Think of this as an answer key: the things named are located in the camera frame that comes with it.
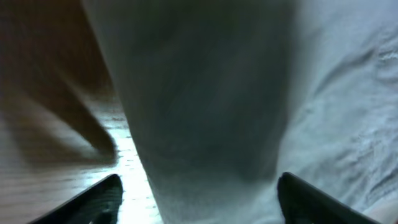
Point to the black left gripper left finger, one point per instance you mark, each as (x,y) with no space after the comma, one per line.
(98,204)

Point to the grey shorts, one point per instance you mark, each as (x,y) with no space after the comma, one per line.
(222,97)

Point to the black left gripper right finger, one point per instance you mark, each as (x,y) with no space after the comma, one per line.
(302,203)

